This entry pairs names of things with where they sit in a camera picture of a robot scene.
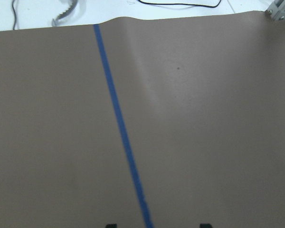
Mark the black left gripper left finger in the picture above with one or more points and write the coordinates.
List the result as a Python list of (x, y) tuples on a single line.
[(111, 226)]

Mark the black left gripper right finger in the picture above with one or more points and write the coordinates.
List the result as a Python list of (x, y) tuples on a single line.
[(205, 225)]

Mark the metal reacher grabber stick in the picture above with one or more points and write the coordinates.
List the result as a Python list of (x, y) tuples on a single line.
[(72, 4)]

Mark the aluminium frame post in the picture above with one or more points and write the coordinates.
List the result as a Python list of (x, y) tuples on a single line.
[(276, 10)]

